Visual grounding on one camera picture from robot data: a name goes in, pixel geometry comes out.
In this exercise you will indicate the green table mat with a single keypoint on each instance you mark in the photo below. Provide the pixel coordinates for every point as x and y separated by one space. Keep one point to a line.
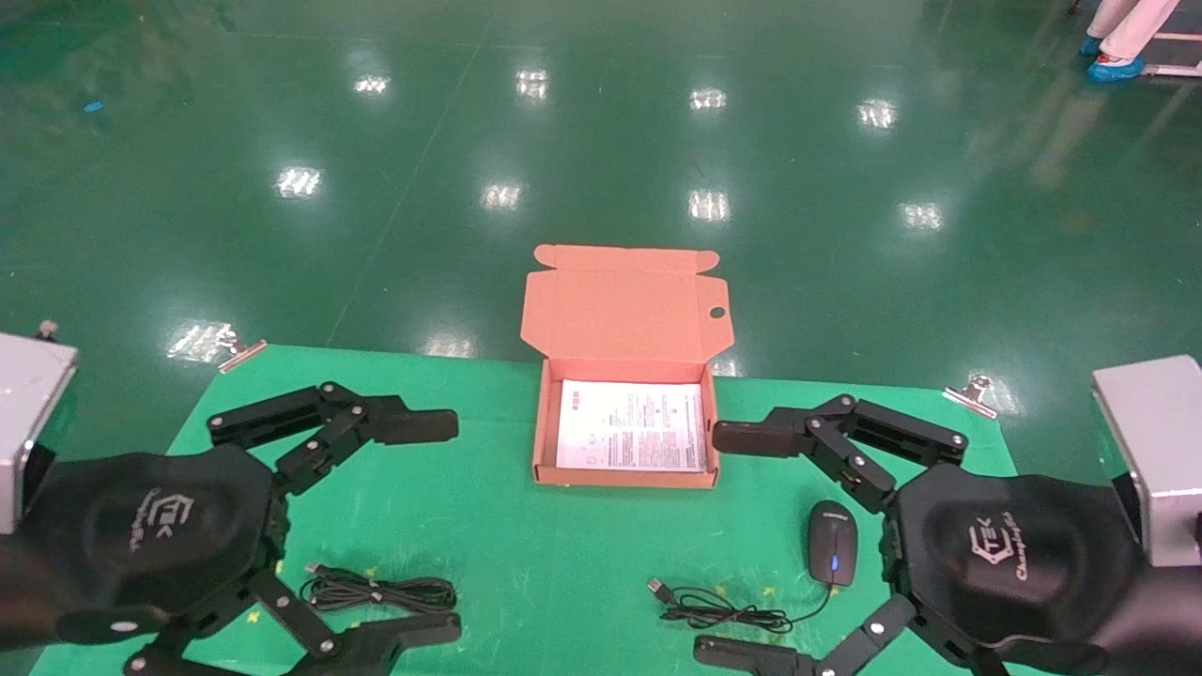
488 535

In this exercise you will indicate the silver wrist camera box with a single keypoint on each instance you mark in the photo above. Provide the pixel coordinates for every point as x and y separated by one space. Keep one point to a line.
28 413
1155 451

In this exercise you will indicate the metal binder clip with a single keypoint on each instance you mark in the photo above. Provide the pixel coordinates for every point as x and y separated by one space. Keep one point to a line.
242 353
972 396

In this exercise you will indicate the blue shoe cover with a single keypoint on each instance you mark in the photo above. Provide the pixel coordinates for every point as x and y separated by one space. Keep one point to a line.
1090 46
1116 68

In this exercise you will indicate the white metal cart frame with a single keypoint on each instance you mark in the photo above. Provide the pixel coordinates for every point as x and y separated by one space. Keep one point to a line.
1178 52

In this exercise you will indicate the white printed instruction sheet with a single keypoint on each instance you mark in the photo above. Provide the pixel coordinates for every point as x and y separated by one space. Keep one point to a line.
629 427

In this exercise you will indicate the white trouser leg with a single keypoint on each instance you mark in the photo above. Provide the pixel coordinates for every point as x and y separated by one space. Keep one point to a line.
1141 28
1106 14

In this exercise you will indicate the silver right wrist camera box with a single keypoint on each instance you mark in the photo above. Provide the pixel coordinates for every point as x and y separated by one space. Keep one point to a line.
1155 451

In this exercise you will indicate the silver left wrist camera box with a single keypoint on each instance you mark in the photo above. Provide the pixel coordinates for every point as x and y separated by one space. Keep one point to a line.
28 413

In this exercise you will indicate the open brown cardboard box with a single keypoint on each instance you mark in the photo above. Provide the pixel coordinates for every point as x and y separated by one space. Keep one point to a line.
620 310

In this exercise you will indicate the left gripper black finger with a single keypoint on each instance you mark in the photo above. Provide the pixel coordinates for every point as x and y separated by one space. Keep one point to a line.
385 640
413 424

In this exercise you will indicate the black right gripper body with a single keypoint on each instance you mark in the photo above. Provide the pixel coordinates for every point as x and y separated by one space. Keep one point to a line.
1014 554

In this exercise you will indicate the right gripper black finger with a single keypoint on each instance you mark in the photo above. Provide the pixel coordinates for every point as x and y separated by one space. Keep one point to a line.
751 655
761 437

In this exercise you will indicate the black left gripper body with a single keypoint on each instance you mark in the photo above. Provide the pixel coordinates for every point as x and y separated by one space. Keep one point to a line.
141 535

